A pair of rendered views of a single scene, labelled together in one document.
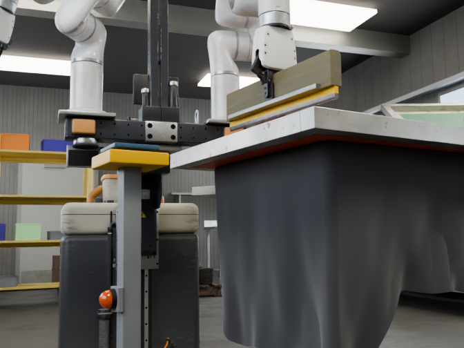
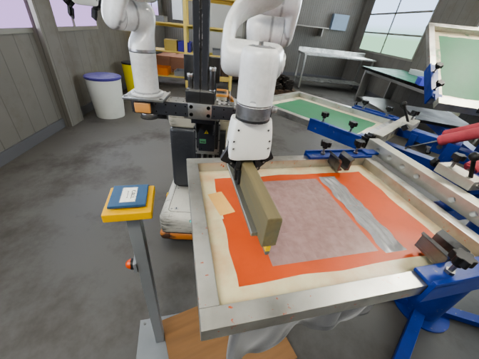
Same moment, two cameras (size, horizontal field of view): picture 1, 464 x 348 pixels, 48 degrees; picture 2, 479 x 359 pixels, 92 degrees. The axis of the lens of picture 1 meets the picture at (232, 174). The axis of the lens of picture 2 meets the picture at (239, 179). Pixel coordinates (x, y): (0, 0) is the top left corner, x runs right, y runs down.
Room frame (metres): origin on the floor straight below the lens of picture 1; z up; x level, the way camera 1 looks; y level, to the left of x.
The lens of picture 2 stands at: (0.70, -0.21, 1.42)
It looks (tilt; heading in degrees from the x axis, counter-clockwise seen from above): 34 degrees down; 14
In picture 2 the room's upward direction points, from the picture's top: 7 degrees clockwise
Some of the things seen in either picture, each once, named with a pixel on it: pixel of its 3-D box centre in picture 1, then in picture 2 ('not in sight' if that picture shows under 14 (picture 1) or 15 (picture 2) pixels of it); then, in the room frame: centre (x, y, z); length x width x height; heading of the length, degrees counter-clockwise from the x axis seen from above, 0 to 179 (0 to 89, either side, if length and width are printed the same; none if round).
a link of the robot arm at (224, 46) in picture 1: (227, 54); (262, 40); (1.69, 0.01, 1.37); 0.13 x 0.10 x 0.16; 104
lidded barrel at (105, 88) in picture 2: not in sight; (107, 95); (3.58, 2.75, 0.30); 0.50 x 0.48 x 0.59; 109
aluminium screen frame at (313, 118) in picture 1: (360, 155); (319, 206); (1.31, -0.33, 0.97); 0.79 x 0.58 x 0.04; 121
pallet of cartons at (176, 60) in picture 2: not in sight; (176, 63); (7.56, 3.90, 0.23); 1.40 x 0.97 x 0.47; 19
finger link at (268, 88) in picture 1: (264, 86); (233, 170); (1.17, -0.08, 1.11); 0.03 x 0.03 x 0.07; 31
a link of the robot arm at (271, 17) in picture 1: (276, 23); (256, 109); (1.19, -0.11, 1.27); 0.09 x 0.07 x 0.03; 121
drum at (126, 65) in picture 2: not in sight; (134, 77); (4.83, 3.25, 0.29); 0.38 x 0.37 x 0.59; 109
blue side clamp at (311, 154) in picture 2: not in sight; (337, 159); (1.68, -0.39, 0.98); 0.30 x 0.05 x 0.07; 121
